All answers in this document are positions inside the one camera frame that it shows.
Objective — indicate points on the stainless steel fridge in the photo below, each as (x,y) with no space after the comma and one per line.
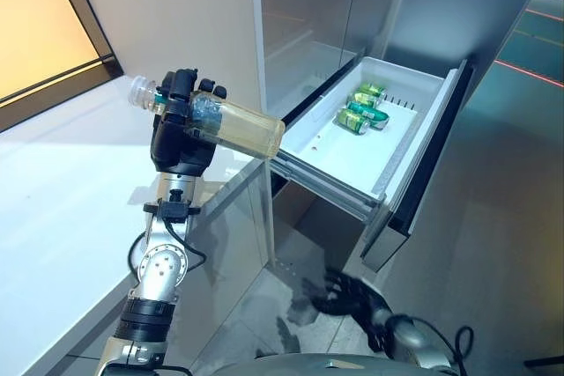
(308,6)

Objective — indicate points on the clear bottle with yellow drink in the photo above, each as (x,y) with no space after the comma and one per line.
(247,129)

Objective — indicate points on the white fridge drawer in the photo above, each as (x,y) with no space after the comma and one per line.
(348,156)

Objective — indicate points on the white kitchen counter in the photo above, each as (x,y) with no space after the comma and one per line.
(66,195)

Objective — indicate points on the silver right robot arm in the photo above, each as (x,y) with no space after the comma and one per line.
(410,336)

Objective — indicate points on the grey robot torso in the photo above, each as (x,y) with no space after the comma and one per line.
(308,367)

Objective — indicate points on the green drink can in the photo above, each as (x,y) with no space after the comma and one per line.
(373,89)
(365,99)
(374,115)
(351,120)

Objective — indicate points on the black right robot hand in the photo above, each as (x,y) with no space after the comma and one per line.
(339,294)

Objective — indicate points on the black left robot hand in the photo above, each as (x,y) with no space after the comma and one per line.
(176,151)

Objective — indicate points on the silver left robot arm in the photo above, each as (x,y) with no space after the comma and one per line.
(161,266)

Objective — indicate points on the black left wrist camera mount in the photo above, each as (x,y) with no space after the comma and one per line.
(174,209)

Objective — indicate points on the black framed orange window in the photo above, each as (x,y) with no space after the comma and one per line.
(35,19)

